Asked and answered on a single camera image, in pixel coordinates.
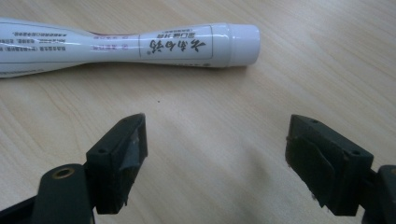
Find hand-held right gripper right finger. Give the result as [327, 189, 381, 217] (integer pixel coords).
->
[284, 114, 375, 217]

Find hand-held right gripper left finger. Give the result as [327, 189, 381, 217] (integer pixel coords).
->
[85, 112, 149, 216]

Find white toothpaste tube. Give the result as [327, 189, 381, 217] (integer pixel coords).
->
[0, 17, 262, 79]

